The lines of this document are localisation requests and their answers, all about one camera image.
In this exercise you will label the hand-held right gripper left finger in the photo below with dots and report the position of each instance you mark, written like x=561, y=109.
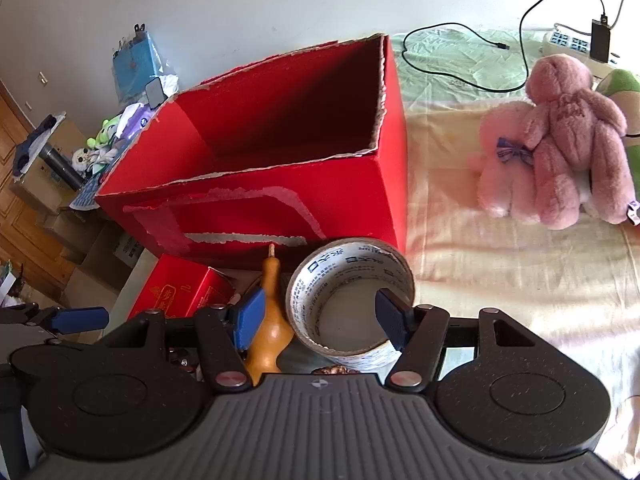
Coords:
x=247, y=317

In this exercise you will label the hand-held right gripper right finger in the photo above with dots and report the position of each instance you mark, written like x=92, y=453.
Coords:
x=392, y=317

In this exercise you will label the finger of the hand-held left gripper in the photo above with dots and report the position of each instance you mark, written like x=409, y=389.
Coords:
x=80, y=319

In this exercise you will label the brown wooden gourd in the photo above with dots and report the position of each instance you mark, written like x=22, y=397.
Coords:
x=270, y=330

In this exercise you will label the brown pine cone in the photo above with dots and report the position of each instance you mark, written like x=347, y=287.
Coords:
x=332, y=371

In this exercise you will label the small red gift box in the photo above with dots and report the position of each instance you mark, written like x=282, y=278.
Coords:
x=170, y=285

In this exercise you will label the large red cardboard box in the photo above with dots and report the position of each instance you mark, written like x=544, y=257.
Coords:
x=250, y=210

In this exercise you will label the printed cardboard box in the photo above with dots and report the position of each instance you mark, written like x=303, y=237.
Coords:
x=110, y=260

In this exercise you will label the brown cardboard boxes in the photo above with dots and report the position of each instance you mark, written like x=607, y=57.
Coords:
x=20, y=220

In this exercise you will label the pale striped bed sheet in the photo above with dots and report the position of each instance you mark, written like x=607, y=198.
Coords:
x=500, y=270

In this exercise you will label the blue checkered cloth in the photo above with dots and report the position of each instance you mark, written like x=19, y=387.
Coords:
x=87, y=195

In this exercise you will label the black thermos bottle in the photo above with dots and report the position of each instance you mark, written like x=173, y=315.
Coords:
x=60, y=165

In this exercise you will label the panda plush toy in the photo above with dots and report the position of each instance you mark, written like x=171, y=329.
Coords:
x=80, y=159

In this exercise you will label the light pink plush toy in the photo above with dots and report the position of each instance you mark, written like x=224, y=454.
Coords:
x=500, y=180

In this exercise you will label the navy cloth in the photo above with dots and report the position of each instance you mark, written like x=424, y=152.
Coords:
x=32, y=140

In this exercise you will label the green frog plush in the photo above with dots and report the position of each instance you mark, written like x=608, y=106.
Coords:
x=107, y=127

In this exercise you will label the purple plush toy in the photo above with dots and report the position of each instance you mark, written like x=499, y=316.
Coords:
x=132, y=115

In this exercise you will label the green bear-print blanket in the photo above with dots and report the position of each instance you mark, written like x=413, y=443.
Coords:
x=450, y=95

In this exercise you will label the blue gift bag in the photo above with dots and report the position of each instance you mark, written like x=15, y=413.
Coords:
x=132, y=65

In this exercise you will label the dark pink teddy bear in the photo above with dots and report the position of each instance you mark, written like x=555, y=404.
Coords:
x=570, y=125

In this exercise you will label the white power strip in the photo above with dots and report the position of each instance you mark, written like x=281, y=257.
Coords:
x=565, y=42

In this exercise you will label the green plush toy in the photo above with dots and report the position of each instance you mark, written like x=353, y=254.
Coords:
x=622, y=85

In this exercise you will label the black charger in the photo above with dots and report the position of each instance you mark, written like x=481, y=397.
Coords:
x=600, y=40

